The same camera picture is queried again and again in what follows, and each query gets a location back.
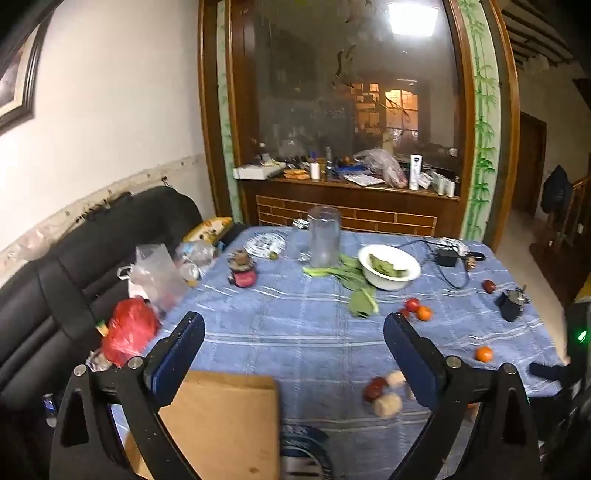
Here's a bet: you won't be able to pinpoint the dark red fruit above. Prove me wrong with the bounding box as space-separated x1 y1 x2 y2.
363 377 389 402

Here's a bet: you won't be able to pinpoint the dark framed picture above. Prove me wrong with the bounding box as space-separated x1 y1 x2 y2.
0 18 52 136

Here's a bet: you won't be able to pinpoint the wooden stair railing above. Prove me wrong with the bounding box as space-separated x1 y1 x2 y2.
530 174 591 296

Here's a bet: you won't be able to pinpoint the round patterned plate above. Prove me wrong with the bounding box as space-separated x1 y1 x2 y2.
243 232 287 258

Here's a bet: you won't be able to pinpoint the brown wooden door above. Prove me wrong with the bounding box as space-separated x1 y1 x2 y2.
512 111 548 217

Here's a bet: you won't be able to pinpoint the green leafy vegetable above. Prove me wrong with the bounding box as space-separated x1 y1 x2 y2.
302 254 380 319

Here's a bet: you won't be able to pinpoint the crumpled clear plastic bottle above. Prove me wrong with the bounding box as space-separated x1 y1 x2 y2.
175 240 221 280

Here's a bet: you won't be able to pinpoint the plastic bag with red contents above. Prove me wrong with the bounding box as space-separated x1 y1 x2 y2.
354 148 410 188

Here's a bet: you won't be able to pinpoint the black cable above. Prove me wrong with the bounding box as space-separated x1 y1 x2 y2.
399 237 472 291

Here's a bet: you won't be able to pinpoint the dark hanging jacket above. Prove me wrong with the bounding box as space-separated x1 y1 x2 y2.
542 165 574 213

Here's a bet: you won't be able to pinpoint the black leather sofa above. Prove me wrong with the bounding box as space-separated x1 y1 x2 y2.
0 187 204 421

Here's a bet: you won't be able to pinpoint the yellow snack package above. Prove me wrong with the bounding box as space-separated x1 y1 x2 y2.
183 216 234 243

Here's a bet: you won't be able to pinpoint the small white boxes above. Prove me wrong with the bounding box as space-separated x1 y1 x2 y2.
431 172 458 197

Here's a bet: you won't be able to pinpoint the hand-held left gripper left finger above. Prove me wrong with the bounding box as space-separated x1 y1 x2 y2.
50 311 206 480

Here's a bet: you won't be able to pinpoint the white bowl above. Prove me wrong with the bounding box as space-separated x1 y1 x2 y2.
358 244 422 291

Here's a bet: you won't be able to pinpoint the brown cardboard box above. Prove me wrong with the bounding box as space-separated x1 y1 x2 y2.
124 370 282 480

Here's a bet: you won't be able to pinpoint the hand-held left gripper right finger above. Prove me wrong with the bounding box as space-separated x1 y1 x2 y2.
383 311 541 480

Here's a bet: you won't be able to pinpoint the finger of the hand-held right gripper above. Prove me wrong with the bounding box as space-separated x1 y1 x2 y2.
529 362 583 387

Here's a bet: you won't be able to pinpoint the clear plastic jar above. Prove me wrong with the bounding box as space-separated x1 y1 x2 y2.
308 205 342 269

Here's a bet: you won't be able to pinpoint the black pouch with keys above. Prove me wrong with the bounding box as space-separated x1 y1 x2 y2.
495 286 531 323

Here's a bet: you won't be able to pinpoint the clear plastic bag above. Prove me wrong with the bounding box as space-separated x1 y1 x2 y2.
128 244 191 320

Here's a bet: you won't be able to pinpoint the white flat box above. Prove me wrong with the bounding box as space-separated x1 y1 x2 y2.
233 164 280 181

